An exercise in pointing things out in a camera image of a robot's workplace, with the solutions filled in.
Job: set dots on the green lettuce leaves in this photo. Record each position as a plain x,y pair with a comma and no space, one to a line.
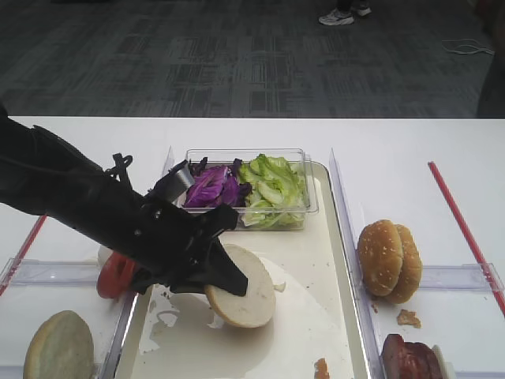
279,197

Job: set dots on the brown crumb on table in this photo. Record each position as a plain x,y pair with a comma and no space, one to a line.
407,317

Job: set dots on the brown meat patty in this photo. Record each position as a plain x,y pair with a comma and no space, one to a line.
392,355
417,360

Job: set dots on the left grey sneaker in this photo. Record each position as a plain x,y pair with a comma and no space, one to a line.
337,18

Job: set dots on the purple cabbage leaves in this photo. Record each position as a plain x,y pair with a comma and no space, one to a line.
216,185

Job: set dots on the right grey sneaker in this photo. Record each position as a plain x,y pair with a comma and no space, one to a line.
362,9

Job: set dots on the front brown meat patty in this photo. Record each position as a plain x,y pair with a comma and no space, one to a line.
392,355

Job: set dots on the left clear cross rail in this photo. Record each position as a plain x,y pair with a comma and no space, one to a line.
50,273

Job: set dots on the rear sesame bun top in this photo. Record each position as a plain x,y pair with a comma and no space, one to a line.
411,271

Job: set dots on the rear brown meat patty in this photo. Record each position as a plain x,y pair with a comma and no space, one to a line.
417,360

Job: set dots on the sesame bun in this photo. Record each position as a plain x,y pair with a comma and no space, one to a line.
380,254
411,271

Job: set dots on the red rail strip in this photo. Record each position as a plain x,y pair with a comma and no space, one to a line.
23,252
470,240

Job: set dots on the white tomato pusher block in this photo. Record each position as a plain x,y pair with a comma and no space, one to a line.
103,255

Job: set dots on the front sesame bun top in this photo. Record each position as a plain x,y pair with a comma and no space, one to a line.
380,254

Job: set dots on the white metal serving tray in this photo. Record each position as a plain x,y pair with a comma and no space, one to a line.
296,320

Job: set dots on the lower right clear rail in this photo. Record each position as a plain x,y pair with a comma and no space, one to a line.
479,375

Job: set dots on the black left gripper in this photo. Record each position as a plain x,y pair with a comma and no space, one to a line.
178,249

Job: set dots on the small tomato slice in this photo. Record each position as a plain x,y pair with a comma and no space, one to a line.
126,271

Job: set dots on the brown crumb on tray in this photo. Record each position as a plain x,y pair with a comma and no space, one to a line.
321,369

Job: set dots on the pale bun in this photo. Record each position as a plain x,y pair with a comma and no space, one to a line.
257,307
62,347

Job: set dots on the left clear long divider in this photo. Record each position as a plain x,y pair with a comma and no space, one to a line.
127,300

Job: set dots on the clear plastic salad container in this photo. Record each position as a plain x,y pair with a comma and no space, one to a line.
227,156

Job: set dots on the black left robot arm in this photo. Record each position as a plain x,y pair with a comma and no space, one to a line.
42,174

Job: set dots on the grey sneaker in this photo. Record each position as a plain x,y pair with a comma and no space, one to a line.
362,9
337,18

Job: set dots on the right clear cross rail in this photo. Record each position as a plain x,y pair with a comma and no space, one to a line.
470,277

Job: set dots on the lower left clear rail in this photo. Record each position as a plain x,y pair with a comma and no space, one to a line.
11,372

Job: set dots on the left red rail strip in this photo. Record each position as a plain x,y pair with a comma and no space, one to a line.
23,252

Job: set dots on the large tomato slice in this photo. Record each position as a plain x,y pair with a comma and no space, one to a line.
108,285

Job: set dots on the right red rail strip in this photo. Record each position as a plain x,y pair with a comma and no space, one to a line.
470,240

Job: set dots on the clear cross rail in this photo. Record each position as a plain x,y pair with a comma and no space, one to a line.
50,273
470,277

